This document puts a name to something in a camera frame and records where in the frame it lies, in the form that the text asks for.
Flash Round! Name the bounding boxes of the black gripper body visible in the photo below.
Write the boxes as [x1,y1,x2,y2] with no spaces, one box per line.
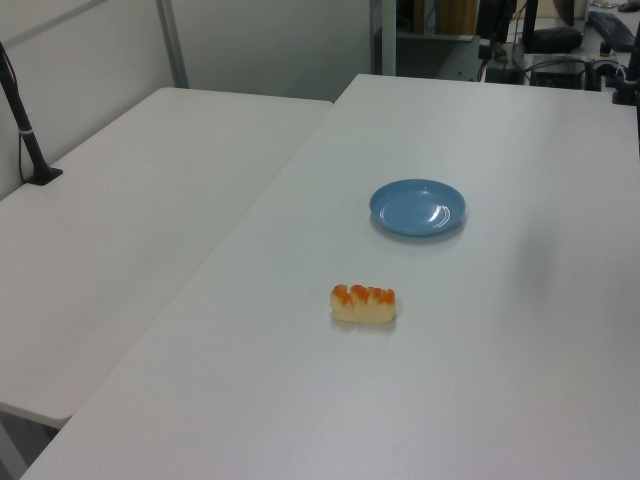
[475,0,519,46]

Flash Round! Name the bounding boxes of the bread with orange topping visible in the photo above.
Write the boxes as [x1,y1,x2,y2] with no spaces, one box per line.
[329,283,398,324]

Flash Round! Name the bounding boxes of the blue round plate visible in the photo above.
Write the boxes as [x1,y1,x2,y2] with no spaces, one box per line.
[368,178,468,237]

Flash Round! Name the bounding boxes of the black monitor stand pole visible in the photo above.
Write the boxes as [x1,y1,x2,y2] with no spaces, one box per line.
[521,0,540,52]

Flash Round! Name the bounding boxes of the wooden board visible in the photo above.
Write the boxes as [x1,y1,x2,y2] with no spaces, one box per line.
[412,0,479,36]

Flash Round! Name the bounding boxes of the grey metal cabinet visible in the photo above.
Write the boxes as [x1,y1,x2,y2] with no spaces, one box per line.
[380,24,482,82]

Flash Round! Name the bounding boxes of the black electronics box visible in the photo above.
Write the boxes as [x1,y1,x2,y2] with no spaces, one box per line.
[523,53,587,89]

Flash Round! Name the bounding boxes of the dark bag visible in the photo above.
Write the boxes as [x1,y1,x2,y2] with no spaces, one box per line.
[533,26,585,52]

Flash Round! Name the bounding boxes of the black keyboard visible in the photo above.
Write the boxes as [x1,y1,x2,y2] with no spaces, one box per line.
[586,10,637,51]

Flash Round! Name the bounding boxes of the black table clamp mount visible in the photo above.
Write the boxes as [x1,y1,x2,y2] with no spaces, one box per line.
[610,29,640,107]

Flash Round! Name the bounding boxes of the black camera stand pole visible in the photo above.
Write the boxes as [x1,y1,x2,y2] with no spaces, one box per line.
[0,40,65,187]

